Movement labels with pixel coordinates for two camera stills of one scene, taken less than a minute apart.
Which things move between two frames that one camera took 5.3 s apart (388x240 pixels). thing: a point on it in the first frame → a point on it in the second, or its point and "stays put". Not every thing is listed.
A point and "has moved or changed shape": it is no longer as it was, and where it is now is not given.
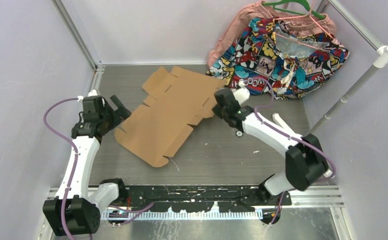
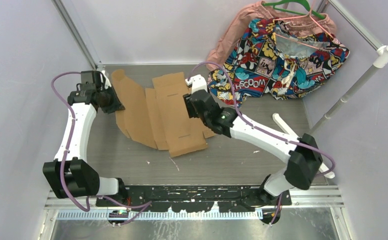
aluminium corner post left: x=98 y=67 stays put
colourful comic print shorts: x=268 y=57 stays put
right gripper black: x=216 y=110 → x=191 y=113
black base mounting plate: x=194 y=198 stays put
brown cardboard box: x=156 y=129 has moved or changed shape
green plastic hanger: x=308 y=9 stays put
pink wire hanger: x=309 y=14 stays put
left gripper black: x=121 y=114 → x=117 y=106
